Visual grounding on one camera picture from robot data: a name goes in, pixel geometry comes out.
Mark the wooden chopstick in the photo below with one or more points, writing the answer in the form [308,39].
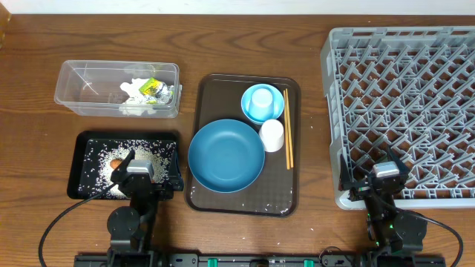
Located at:
[289,132]
[286,132]

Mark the light blue bowl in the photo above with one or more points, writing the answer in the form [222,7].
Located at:
[278,102]

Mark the grey dishwasher rack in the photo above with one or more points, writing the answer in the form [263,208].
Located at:
[409,90]

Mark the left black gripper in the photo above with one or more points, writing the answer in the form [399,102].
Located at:
[177,183]

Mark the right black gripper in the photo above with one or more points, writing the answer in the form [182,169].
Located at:
[346,183]

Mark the pile of white rice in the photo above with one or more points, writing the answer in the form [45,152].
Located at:
[95,172]

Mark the white tissue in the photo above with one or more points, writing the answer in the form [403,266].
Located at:
[135,97]
[137,107]

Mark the orange carrot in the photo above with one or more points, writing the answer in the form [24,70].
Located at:
[115,163]

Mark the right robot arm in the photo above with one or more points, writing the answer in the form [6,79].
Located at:
[397,233]

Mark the black waste tray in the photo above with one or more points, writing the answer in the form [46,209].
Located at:
[84,137]

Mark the light blue cup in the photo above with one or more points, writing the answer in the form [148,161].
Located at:
[261,104]

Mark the clear plastic bin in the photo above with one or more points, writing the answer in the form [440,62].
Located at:
[92,87]

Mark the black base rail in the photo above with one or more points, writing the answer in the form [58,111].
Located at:
[193,260]

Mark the white cup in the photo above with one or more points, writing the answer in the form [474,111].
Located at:
[272,135]

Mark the dark blue plate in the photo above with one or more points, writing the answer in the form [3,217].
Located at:
[226,156]

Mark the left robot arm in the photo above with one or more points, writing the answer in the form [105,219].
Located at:
[131,226]

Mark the yellow silver snack wrapper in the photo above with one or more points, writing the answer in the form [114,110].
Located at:
[156,92]

